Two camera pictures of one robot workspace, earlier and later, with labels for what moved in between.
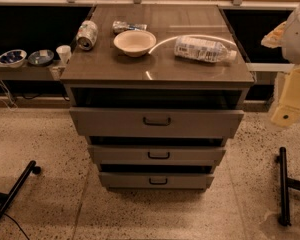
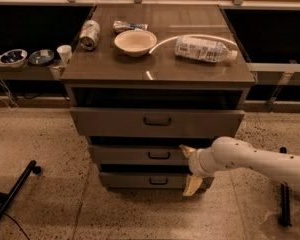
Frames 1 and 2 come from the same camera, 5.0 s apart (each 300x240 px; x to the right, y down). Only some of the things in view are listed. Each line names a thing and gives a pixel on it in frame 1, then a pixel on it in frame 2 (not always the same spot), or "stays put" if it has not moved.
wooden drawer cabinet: [159, 94] stays put
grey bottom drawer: [155, 180] stays put
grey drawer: [157, 155] stays put
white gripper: [298, 39] to [194, 164]
